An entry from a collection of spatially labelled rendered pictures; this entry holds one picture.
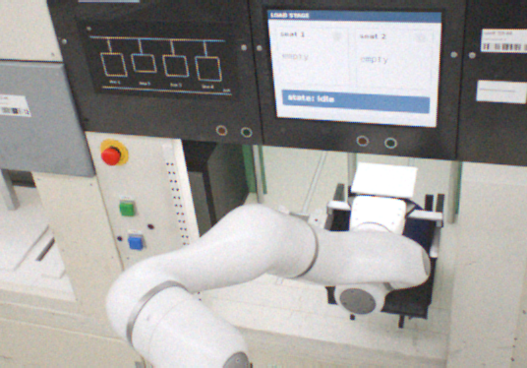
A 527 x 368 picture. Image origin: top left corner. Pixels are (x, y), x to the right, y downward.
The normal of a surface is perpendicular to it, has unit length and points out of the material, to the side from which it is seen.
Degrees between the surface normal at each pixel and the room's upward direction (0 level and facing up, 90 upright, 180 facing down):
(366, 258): 39
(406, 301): 90
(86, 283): 90
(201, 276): 103
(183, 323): 9
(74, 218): 90
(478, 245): 90
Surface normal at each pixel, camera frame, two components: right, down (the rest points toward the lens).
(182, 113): -0.30, 0.56
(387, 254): 0.31, -0.35
